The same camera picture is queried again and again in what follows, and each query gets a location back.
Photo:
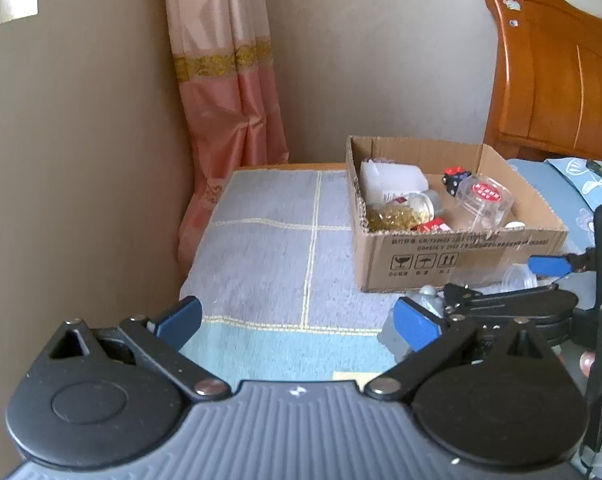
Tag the white rectangular box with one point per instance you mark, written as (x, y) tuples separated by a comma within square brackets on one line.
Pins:
[(391, 180)]

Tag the pink curtain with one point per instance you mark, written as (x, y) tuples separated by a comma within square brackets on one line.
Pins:
[(226, 110)]

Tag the clear plastic jar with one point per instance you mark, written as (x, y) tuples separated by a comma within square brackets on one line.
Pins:
[(521, 277)]

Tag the grey plastic block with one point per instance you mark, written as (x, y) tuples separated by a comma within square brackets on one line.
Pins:
[(413, 310)]

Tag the person's right hand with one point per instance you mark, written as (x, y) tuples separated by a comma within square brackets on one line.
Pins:
[(588, 362)]

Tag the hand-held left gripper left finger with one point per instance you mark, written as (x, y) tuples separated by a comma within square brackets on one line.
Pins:
[(181, 317)]

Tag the brown cardboard box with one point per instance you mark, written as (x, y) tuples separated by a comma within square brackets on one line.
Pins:
[(471, 255)]

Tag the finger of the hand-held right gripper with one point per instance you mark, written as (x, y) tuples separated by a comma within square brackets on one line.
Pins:
[(548, 264), (511, 302)]

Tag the blue floral pillow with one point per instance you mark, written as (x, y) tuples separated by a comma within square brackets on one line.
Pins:
[(586, 180)]

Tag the checked blue grey blanket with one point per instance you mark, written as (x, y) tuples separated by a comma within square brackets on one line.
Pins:
[(271, 250)]

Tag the wooden headboard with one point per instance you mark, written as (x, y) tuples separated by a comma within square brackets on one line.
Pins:
[(556, 75)]

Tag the clear jar with red label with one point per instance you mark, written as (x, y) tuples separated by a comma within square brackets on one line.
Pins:
[(483, 200)]

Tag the red toy train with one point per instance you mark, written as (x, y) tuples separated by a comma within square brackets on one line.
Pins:
[(433, 226)]

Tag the bottle of golden capsules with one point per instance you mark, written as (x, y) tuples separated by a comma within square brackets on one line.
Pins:
[(401, 212)]

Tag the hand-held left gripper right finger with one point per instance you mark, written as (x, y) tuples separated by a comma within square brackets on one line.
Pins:
[(416, 322)]

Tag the dark toy cube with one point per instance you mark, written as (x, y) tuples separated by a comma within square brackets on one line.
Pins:
[(456, 180)]

